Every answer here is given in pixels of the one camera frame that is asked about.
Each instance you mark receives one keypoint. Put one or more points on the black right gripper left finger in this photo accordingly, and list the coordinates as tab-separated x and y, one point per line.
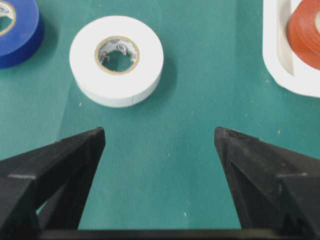
47	188

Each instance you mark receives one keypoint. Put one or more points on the white rectangular plastic case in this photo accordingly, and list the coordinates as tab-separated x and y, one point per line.
286	68

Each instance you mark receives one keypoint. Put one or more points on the red tape roll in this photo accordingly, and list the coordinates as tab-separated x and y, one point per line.
303	32

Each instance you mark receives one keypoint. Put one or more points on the white tape roll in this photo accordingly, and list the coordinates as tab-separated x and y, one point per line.
116	61

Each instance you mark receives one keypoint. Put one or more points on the blue tape roll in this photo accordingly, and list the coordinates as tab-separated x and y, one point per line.
22	38

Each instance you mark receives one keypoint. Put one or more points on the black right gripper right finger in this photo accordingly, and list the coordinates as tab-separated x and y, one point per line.
271	187

